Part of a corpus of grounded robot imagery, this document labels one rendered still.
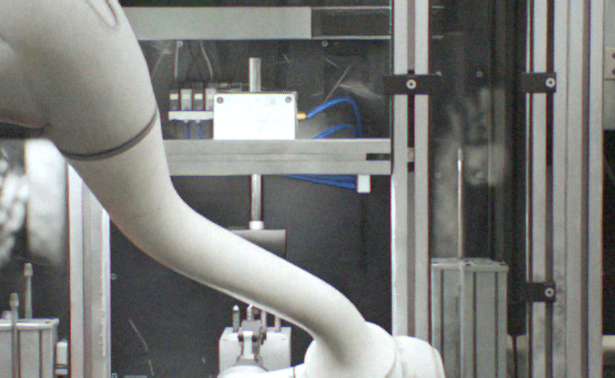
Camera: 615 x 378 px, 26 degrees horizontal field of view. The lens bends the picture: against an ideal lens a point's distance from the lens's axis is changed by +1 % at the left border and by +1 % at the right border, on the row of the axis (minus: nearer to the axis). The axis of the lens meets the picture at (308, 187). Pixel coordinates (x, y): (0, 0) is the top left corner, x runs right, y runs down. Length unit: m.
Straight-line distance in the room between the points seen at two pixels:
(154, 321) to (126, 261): 0.11
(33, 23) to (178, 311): 1.11
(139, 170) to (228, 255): 0.16
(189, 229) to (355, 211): 0.86
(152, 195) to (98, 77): 0.16
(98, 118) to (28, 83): 0.07
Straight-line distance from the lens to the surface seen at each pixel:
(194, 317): 2.18
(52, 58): 1.14
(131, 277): 2.19
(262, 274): 1.37
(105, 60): 1.16
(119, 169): 1.23
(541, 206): 1.75
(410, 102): 1.73
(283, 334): 1.92
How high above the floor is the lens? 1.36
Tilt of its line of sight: 3 degrees down
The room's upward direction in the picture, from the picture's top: straight up
